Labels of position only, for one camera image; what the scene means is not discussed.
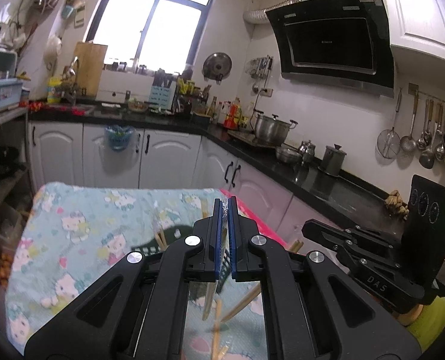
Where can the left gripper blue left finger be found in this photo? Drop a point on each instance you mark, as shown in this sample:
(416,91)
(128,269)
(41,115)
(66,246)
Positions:
(206,263)

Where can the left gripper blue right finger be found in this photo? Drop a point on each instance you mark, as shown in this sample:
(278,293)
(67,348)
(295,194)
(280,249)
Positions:
(244,264)

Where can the green plastic utensil holder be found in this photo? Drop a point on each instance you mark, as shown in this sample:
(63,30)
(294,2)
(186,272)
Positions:
(171,235)

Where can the person's right hand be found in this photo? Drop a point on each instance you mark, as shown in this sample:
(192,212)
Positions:
(410,317)

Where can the steel bowl on counter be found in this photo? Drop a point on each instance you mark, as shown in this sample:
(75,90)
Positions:
(287,155)

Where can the red oil bottle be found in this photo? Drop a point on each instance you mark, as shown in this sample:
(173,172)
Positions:
(231,121)

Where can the large steel stock pot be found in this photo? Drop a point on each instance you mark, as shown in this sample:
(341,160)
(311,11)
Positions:
(271,130)

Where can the steel kettle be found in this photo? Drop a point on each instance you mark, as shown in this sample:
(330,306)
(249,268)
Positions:
(307,151)

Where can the blue hanging trash basket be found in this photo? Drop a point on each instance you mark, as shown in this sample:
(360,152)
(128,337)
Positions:
(118,137)

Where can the steel canister with lid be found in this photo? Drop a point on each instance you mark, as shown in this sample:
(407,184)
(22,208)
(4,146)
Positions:
(333,159)

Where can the Hello Kitty blue tablecloth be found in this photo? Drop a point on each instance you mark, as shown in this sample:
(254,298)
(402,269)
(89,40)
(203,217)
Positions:
(75,234)

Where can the blue knife block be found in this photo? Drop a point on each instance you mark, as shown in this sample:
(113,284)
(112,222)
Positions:
(162,96)

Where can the hanging pot lid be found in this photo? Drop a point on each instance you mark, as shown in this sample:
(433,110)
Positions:
(217,67)

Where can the wooden cutting board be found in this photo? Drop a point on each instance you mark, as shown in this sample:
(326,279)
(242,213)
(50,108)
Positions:
(91,63)

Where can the window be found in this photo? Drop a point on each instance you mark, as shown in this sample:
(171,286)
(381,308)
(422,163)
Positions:
(150,34)

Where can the black range hood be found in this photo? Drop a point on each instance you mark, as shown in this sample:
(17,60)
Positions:
(342,43)

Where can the blue dish rack tub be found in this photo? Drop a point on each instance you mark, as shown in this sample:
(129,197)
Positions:
(10,91)

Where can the hanging wire skimmer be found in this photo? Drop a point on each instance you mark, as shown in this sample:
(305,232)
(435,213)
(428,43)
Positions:
(388,141)

